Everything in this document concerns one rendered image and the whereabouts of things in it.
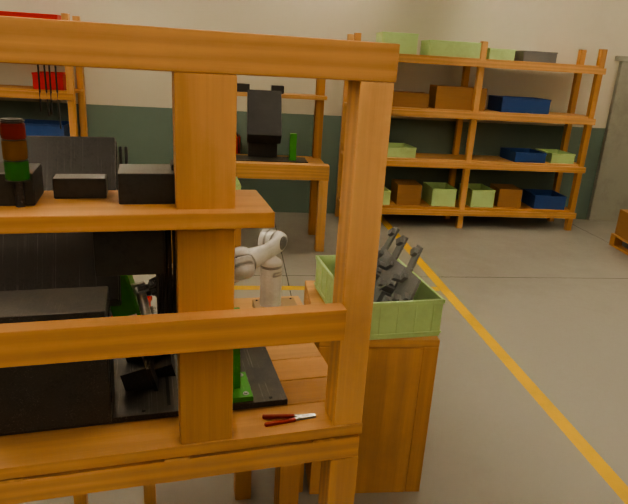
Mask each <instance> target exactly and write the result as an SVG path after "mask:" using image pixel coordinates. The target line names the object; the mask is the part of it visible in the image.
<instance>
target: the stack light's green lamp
mask: <svg viewBox="0 0 628 504"><path fill-rule="evenodd" d="M3 164H4V172H5V181H6V182H11V183H21V182H28V181H30V170H29V161H24V162H5V161H3Z"/></svg>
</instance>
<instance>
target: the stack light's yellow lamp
mask: <svg viewBox="0 0 628 504"><path fill-rule="evenodd" d="M1 146H2V155H3V161H5V162H24V161H28V149H27V140H24V141H3V140H1Z"/></svg>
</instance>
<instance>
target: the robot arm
mask: <svg viewBox="0 0 628 504"><path fill-rule="evenodd" d="M287 242H288V238H287V235H286V234H285V233H283V232H281V231H277V230H272V229H263V230H262V231H261V232H260V234H259V238H258V246H256V247H252V248H247V247H244V246H238V247H236V248H235V267H234V285H235V284H236V283H237V282H238V281H239V280H244V279H248V278H250V277H252V276H253V275H254V273H255V270H256V269H257V268H258V267H259V266H260V305H261V306H262V307H278V306H280V305H281V286H282V261H281V259H280V258H278V257H277V256H276V255H277V254H279V253H281V252H282V251H283V250H284V249H285V247H286V245H287ZM154 280H155V281H154ZM135 290H136V293H137V294H140V293H144V292H146V294H147V296H150V295H153V296H154V295H155V297H157V294H156V276H155V277H153V278H151V279H149V282H148V284H145V285H141V286H138V287H136V288H135Z"/></svg>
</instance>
